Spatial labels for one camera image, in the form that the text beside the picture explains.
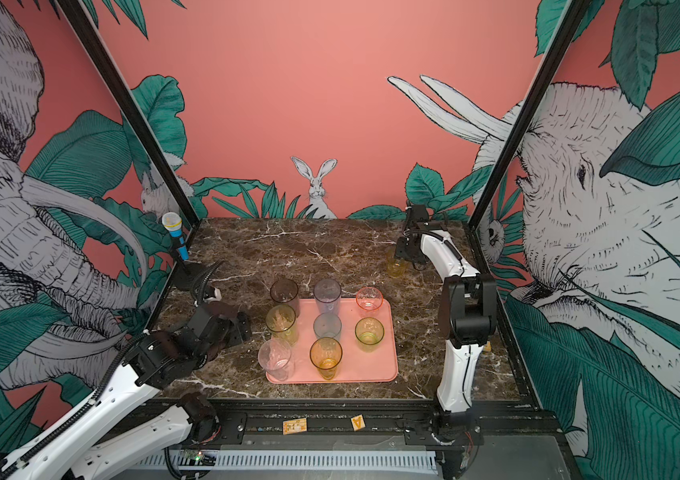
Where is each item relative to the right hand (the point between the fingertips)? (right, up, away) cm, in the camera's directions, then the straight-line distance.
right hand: (403, 249), depth 97 cm
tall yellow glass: (-24, -26, -24) cm, 43 cm away
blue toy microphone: (-71, +8, -10) cm, 72 cm away
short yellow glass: (-2, -6, +4) cm, 8 cm away
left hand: (-45, -18, -23) cm, 54 cm away
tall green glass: (-38, -21, -12) cm, 45 cm away
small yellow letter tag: (-16, -44, -22) cm, 52 cm away
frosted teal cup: (-25, -23, -8) cm, 35 cm away
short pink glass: (-11, -16, -2) cm, 20 cm away
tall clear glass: (-40, -32, -11) cm, 52 cm away
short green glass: (-12, -26, -8) cm, 29 cm away
